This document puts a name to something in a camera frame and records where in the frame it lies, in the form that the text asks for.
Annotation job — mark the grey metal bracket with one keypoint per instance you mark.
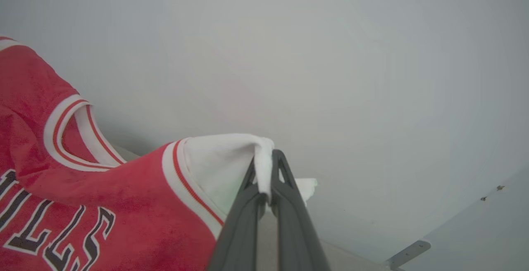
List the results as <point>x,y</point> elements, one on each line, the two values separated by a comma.
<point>409,253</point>

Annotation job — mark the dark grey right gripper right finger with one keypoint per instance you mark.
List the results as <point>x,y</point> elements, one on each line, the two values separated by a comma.
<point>295,238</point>

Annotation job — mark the red and white basketball jersey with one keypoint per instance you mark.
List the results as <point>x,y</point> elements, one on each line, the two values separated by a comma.
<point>124,205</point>

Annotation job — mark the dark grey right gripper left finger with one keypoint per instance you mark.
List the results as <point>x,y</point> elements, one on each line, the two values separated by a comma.
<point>239,238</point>

